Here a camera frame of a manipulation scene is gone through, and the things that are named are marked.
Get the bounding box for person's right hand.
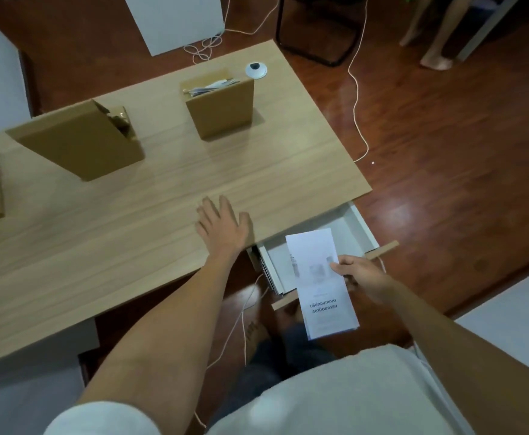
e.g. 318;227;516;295
329;254;397;305

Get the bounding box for person's left hand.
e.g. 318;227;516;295
195;195;252;264

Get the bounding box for white printed paper leaflet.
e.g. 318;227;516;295
285;228;360;341

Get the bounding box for person's left forearm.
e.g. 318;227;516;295
76;253;247;435

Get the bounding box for person's right forearm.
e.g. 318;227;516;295
381;277;529;435

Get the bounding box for white drawer with wooden front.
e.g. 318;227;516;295
246;201;400;311

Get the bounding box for person's bare foot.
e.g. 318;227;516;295
244;318;272;360

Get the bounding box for small upright cardboard box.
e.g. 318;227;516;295
180;69;255;141

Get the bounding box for person's dark trousers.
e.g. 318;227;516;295
208;321;338;428

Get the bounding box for person's white shirt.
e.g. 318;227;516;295
44;343;476;435

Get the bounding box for papers in cardboard box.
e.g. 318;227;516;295
184;79;241;98

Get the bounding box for white flat surface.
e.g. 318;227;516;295
454;261;529;384

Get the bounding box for large tilted cardboard box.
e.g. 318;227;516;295
5;99;146;182

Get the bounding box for white upright panel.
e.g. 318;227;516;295
123;0;226;57

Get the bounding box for white desk side panel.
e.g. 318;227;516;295
0;318;101;435

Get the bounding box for white slanted furniture leg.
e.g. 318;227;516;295
456;0;524;62

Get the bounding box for thin white cable under desk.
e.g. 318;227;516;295
193;272;270;428

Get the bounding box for long white cable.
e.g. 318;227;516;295
347;0;372;163

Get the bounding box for coiled white cable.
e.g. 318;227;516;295
183;0;281;65

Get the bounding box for black metal chair frame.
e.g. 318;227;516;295
275;0;369;68

